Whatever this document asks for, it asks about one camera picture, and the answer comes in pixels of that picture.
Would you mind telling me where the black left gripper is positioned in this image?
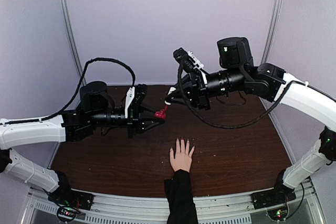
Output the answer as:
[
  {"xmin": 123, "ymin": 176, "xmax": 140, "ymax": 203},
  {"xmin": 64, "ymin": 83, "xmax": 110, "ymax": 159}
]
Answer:
[{"xmin": 89, "ymin": 103, "xmax": 165, "ymax": 139}]

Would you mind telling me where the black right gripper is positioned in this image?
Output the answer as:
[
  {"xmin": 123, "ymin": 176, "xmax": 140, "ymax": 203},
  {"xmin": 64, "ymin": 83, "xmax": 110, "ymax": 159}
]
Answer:
[{"xmin": 164, "ymin": 66, "xmax": 246, "ymax": 111}]

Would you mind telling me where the red nail polish bottle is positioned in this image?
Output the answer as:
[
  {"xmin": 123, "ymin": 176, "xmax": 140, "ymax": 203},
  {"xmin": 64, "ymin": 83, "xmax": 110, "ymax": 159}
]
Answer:
[{"xmin": 154, "ymin": 110, "xmax": 166, "ymax": 120}]

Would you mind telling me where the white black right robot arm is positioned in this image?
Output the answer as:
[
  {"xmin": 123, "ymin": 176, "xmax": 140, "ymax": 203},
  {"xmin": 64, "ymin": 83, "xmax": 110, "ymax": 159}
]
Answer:
[{"xmin": 165, "ymin": 37, "xmax": 335, "ymax": 204}]

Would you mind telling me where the black sleeved forearm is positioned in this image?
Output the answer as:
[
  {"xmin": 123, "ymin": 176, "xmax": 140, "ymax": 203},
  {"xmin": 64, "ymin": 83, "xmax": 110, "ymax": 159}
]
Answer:
[{"xmin": 164, "ymin": 169, "xmax": 198, "ymax": 224}]

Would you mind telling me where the mannequin hand with long nails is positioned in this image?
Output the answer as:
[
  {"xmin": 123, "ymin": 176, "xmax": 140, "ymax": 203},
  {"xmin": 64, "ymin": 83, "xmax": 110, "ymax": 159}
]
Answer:
[{"xmin": 169, "ymin": 138, "xmax": 195, "ymax": 173}]

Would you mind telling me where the left round circuit board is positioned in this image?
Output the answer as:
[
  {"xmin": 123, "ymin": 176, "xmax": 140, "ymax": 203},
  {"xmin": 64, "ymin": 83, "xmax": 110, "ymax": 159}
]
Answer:
[{"xmin": 56, "ymin": 206, "xmax": 81, "ymax": 222}]

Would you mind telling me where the round circuit board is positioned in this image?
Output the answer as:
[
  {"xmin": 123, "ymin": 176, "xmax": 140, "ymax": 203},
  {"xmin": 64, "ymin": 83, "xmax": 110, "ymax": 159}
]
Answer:
[
  {"xmin": 267, "ymin": 206, "xmax": 289, "ymax": 221},
  {"xmin": 56, "ymin": 206, "xmax": 81, "ymax": 222}
]

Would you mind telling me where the right round circuit board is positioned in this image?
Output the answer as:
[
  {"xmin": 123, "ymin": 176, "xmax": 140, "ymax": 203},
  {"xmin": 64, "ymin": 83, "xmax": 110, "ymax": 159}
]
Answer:
[{"xmin": 267, "ymin": 206, "xmax": 289, "ymax": 221}]

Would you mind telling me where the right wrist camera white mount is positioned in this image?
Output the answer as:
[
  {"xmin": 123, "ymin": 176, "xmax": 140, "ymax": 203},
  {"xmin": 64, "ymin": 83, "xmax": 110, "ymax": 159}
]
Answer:
[{"xmin": 173, "ymin": 48, "xmax": 206, "ymax": 77}]

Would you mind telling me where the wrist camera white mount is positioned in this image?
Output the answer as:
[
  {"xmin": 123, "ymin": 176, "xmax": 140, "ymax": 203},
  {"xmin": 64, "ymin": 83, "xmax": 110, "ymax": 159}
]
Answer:
[
  {"xmin": 173, "ymin": 48, "xmax": 206, "ymax": 77},
  {"xmin": 124, "ymin": 84, "xmax": 148, "ymax": 119}
]

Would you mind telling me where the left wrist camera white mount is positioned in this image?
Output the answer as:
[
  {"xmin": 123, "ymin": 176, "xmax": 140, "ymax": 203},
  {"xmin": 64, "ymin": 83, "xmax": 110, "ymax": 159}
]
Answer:
[{"xmin": 124, "ymin": 84, "xmax": 148, "ymax": 119}]

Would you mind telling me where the black braided right cable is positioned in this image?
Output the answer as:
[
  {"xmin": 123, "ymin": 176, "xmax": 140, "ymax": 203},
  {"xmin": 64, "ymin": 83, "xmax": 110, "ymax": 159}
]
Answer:
[{"xmin": 177, "ymin": 61, "xmax": 295, "ymax": 130}]

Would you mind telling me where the black braided cable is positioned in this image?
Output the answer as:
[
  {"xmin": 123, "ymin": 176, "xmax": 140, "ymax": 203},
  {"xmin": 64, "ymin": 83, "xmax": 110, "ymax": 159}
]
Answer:
[
  {"xmin": 177, "ymin": 61, "xmax": 295, "ymax": 130},
  {"xmin": 41, "ymin": 57, "xmax": 137, "ymax": 122}
]

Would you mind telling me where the black braided left cable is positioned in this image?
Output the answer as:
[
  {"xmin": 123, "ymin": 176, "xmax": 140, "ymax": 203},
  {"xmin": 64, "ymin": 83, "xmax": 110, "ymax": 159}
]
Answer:
[{"xmin": 41, "ymin": 57, "xmax": 137, "ymax": 122}]

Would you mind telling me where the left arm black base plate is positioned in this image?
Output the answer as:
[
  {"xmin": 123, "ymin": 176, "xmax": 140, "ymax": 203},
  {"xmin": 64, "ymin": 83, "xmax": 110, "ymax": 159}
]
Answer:
[{"xmin": 46, "ymin": 189, "xmax": 94, "ymax": 210}]

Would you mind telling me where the right aluminium corner post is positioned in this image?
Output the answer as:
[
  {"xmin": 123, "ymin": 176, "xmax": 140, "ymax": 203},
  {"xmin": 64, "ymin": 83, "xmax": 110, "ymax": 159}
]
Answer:
[{"xmin": 261, "ymin": 0, "xmax": 283, "ymax": 63}]

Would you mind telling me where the aluminium corner post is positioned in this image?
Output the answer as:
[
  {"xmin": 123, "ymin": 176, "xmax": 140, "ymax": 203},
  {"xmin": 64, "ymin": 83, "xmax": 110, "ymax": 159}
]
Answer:
[
  {"xmin": 59, "ymin": 0, "xmax": 83, "ymax": 77},
  {"xmin": 261, "ymin": 0, "xmax": 283, "ymax": 63}
]

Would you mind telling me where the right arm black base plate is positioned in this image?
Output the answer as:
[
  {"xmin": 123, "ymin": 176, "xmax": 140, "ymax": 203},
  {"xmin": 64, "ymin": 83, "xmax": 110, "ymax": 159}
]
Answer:
[{"xmin": 251, "ymin": 188, "xmax": 296, "ymax": 209}]

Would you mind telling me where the left aluminium corner post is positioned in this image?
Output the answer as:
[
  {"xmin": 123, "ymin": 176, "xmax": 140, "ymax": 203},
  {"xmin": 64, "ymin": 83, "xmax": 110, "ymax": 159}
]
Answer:
[{"xmin": 59, "ymin": 0, "xmax": 83, "ymax": 77}]

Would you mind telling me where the aluminium front frame rail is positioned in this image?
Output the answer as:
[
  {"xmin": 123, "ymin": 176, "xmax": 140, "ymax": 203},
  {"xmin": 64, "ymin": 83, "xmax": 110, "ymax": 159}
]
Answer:
[{"xmin": 18, "ymin": 179, "xmax": 325, "ymax": 223}]

